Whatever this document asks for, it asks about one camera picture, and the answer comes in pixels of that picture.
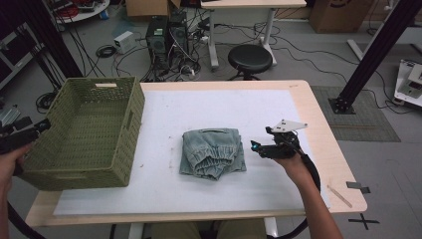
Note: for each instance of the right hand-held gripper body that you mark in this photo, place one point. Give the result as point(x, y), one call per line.
point(285, 147)

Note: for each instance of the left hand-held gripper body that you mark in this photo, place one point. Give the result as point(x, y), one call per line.
point(16, 141)

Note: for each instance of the green woven basket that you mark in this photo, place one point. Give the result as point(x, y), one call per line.
point(86, 139)

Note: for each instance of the light blue denim shorts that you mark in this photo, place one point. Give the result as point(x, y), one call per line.
point(212, 152)

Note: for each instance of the person's right hand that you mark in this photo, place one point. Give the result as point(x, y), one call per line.
point(297, 169)

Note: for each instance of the person's left hand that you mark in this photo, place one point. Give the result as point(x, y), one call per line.
point(10, 166)

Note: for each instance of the aluminium profile bars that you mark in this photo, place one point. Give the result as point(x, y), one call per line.
point(8, 116)

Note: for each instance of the light wooden table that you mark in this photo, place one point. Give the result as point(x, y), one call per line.
point(331, 159)

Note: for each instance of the white foam mat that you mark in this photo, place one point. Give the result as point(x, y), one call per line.
point(215, 109)

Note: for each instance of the grey equipment rack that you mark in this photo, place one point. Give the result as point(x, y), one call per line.
point(20, 59)

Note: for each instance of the thin wooden stick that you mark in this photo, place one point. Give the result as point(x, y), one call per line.
point(339, 195)

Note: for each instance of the black round stool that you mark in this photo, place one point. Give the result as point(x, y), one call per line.
point(249, 58)

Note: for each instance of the black tape strip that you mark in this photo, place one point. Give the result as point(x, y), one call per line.
point(356, 186)

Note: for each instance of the grey floor mat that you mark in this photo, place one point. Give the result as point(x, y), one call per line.
point(365, 126)

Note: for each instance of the black tape cross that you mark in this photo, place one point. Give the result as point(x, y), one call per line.
point(364, 221)

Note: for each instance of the person's khaki trousers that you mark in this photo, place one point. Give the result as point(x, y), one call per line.
point(179, 232)

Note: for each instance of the small white box device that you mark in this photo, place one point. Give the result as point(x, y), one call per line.
point(124, 41)

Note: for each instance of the round white table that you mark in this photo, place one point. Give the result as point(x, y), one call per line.
point(86, 13)

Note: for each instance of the white desk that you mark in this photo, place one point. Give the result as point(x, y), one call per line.
point(252, 3)

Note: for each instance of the large cardboard box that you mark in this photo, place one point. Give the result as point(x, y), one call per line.
point(338, 16)

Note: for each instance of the white metal device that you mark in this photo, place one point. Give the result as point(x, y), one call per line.
point(409, 86)

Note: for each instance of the black computer tower green label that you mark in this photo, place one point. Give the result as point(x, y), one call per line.
point(156, 43)

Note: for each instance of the open cardboard box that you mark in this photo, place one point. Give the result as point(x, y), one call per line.
point(146, 8)

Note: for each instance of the black aluminium frame post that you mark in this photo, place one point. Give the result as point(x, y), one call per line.
point(375, 53)
point(49, 33)

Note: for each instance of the white desk frame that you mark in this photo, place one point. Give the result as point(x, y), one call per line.
point(356, 48)

